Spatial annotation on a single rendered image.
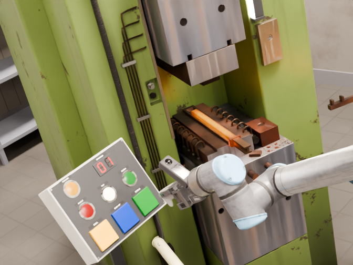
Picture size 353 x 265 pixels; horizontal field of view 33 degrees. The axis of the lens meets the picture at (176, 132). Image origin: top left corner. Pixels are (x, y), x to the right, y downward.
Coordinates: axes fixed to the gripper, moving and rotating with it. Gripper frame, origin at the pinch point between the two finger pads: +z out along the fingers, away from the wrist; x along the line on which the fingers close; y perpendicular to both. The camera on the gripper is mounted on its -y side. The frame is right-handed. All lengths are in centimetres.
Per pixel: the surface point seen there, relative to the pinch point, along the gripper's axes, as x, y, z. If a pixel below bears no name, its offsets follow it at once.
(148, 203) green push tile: 0.2, 1.8, 10.3
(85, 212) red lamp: -20.7, -8.5, 10.6
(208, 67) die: 42.6, -24.8, -6.7
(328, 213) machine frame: 95, 64, 34
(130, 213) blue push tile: -7.8, 0.7, 10.3
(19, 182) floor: 81, -34, 272
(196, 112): 60, -12, 32
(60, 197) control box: -24.8, -17.2, 11.1
